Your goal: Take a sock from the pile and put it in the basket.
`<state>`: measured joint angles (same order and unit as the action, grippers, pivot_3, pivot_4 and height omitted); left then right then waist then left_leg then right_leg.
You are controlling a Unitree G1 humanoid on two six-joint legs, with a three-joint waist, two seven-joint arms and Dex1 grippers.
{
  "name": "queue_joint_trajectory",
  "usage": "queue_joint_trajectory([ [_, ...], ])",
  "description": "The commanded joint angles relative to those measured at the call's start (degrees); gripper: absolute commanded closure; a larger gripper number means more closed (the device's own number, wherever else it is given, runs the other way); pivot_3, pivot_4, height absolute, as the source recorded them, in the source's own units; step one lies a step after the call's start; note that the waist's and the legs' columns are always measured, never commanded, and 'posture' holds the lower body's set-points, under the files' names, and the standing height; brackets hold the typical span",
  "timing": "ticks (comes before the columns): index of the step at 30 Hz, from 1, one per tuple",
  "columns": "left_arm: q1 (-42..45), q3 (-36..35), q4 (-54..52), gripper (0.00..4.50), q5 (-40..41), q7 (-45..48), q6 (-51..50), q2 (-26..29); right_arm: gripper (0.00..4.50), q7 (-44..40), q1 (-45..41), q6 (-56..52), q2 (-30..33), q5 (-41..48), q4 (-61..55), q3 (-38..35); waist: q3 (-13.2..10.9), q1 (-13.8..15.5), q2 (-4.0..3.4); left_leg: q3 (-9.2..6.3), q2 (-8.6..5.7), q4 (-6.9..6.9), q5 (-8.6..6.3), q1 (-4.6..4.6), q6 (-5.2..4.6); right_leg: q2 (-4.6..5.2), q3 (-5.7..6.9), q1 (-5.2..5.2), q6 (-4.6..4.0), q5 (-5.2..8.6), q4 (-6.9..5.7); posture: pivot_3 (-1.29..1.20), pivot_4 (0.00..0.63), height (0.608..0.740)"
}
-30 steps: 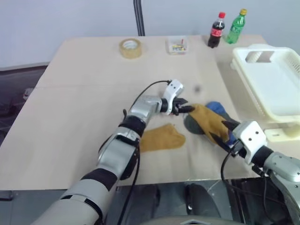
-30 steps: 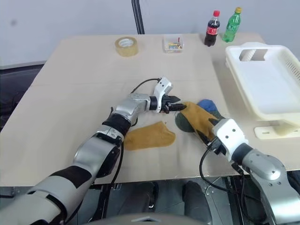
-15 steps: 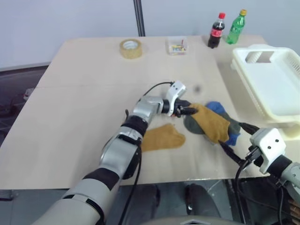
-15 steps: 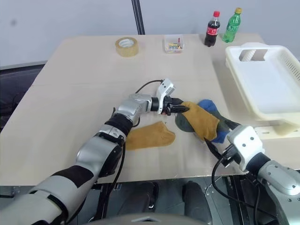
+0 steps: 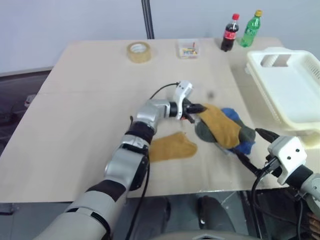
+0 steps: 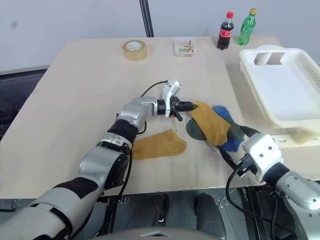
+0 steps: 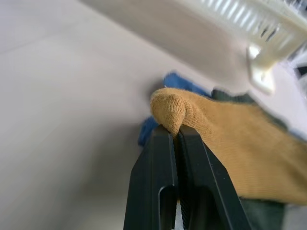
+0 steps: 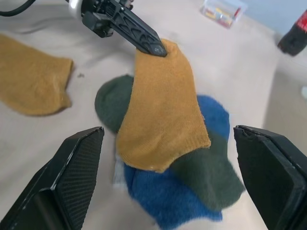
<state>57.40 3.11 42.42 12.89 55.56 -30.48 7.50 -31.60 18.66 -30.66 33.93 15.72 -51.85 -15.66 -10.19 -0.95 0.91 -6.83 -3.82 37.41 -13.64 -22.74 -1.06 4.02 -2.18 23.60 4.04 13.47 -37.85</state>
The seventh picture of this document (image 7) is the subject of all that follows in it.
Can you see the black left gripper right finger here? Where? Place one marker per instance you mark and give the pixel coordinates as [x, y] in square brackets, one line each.
[204, 182]

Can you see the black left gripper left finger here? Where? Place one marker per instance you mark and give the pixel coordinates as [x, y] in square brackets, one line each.
[148, 182]

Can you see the mustard yellow knit sock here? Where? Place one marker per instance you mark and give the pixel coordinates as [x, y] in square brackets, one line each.
[239, 143]

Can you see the dark green sock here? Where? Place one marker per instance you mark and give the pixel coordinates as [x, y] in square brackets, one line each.
[261, 215]

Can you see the blue sock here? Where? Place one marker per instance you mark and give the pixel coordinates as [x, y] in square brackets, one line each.
[177, 82]

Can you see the white slatted plastic basket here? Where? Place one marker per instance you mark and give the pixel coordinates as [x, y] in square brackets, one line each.
[242, 26]

